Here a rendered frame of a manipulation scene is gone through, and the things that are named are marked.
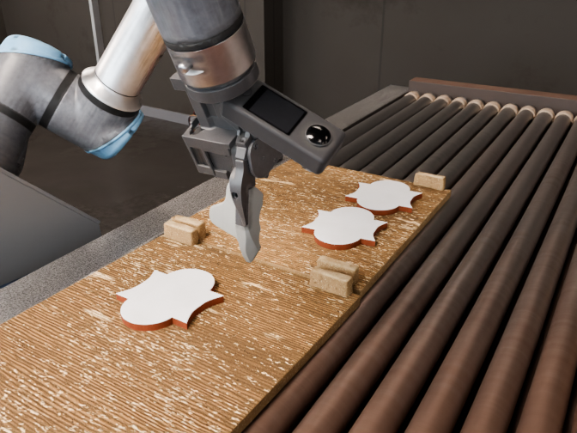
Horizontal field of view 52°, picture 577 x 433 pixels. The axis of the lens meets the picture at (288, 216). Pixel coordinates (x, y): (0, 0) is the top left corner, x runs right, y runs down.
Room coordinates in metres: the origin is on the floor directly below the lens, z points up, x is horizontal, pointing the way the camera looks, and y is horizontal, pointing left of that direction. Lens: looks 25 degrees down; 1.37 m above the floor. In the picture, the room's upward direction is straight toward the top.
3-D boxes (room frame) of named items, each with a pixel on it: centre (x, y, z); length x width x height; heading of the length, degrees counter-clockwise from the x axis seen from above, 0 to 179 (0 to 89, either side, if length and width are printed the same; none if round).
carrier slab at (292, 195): (0.95, -0.05, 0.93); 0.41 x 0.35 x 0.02; 149
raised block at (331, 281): (0.68, -0.06, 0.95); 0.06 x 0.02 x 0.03; 58
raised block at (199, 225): (0.85, 0.16, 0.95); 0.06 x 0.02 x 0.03; 59
